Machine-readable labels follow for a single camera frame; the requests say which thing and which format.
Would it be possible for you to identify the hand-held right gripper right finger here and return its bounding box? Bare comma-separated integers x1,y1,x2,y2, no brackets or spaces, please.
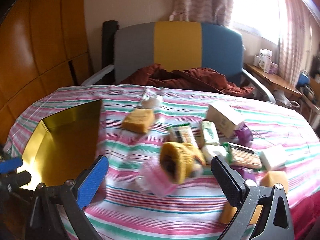
211,156,295,240

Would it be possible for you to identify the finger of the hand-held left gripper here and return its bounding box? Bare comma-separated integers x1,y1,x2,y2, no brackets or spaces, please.
0,157,23,173
0,170,32,193

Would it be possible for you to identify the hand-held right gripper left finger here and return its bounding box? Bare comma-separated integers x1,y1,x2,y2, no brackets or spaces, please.
29,155,109,240

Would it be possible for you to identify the green edged snack packet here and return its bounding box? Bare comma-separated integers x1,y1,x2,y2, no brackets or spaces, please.
167,123,198,144
222,142,263,170

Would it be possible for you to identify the yellow sponge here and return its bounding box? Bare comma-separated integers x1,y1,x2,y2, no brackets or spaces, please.
122,108,155,133
220,202,263,225
259,171,289,188

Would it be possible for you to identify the gold metal tin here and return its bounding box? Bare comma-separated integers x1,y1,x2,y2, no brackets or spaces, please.
21,99,103,188

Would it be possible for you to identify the yellow knit sock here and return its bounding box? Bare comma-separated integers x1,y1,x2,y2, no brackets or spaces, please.
160,142,207,183

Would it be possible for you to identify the white foam block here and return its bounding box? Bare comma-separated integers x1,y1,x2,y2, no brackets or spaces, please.
260,144,288,172

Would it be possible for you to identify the beige carton box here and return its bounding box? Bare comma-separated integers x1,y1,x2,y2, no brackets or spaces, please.
206,102,245,138

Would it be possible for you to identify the pink hair roller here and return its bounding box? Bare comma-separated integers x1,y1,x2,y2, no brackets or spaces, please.
136,161,175,198

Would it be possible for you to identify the clear bag of white cotton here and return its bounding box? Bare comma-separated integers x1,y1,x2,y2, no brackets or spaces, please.
140,87,163,109

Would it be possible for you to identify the white soap bar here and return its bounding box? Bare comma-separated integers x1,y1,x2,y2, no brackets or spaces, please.
201,144,228,162

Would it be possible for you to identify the green white small box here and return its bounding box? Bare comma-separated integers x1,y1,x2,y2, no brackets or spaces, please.
201,120,221,147

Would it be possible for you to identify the red quilt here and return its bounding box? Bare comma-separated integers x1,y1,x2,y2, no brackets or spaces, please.
285,192,320,240

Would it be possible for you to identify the red-brown blanket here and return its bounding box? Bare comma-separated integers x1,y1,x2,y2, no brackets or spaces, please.
120,64,255,95

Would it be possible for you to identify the wooden side desk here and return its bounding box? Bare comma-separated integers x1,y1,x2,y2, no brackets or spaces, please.
244,62,303,100

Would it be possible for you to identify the wooden wardrobe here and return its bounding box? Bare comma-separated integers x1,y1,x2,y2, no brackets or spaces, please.
0,0,92,140

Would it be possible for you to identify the blue pouch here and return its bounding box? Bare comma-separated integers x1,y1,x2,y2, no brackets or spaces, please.
297,70,310,87

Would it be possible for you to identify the tall white box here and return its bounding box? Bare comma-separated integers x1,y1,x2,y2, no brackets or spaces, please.
259,49,273,72

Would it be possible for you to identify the black rolled mat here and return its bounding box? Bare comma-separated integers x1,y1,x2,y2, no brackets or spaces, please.
102,20,120,68

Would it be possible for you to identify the grey yellow blue chair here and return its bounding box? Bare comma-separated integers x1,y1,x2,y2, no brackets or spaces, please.
81,21,277,104

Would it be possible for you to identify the pink patterned curtain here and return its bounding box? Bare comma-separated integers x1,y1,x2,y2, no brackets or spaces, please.
169,0,234,27
275,0,313,78

